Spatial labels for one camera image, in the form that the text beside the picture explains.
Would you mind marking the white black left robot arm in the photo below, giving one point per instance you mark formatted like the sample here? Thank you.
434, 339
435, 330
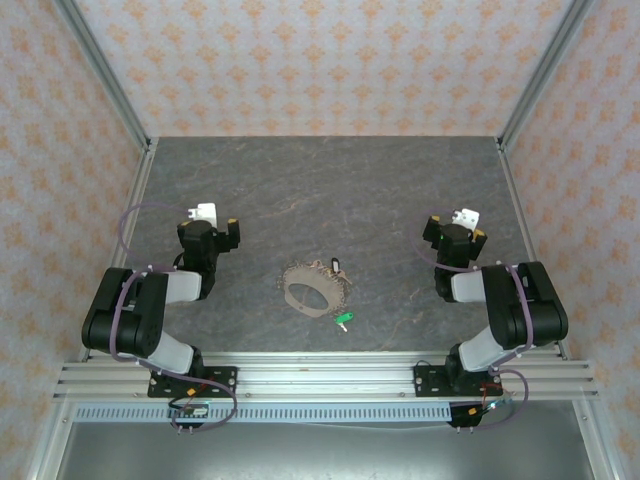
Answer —
150, 320

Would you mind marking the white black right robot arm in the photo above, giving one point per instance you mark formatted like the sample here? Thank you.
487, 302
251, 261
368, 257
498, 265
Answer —
525, 310

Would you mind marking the small green circuit board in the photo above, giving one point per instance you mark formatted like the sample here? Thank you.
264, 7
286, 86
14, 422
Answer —
192, 411
487, 406

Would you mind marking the grey metal shelf panel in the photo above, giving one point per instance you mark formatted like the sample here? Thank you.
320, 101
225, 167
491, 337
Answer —
320, 455

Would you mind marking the aluminium table side rail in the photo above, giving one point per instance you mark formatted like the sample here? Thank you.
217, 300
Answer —
522, 225
125, 225

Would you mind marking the aluminium frame post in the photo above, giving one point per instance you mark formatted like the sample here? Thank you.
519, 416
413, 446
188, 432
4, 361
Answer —
106, 75
541, 75

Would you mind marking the wide aluminium base rail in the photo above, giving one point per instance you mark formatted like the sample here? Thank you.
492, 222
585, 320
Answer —
325, 380

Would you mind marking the aluminium frame leg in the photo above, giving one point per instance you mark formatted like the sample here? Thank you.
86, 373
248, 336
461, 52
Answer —
50, 450
595, 450

